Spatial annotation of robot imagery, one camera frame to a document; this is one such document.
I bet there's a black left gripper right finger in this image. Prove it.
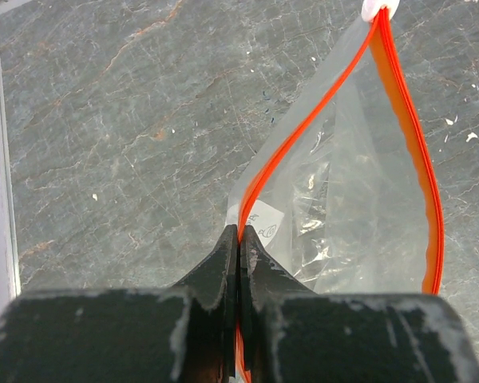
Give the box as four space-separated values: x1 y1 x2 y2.
239 225 314 382

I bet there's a clear zip top bag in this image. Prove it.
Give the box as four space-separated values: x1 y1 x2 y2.
225 0 445 376

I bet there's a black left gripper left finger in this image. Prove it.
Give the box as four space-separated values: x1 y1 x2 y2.
176 225 238 382

